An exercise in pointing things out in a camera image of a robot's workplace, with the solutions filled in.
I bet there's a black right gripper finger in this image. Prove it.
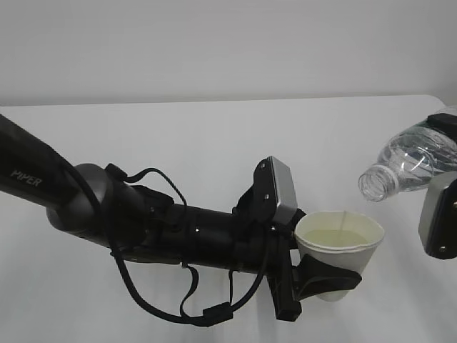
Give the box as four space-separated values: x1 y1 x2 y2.
426 113 457 138

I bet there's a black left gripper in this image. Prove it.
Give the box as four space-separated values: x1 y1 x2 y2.
231 210 362 321

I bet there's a white paper cup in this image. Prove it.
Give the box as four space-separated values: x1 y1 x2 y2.
294 210 386 303

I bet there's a clear green-label water bottle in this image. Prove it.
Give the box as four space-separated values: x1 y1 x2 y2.
358 106 456 202

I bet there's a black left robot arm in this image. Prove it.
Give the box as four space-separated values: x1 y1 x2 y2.
1 117 361 327

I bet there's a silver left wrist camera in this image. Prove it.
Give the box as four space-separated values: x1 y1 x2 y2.
252 156 298 225

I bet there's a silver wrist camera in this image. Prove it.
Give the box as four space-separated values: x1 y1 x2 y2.
252 156 298 225
418 171 456 260

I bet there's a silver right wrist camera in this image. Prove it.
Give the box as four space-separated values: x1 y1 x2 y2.
418 171 456 260

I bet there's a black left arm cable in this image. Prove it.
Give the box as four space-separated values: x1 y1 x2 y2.
56 163 267 317

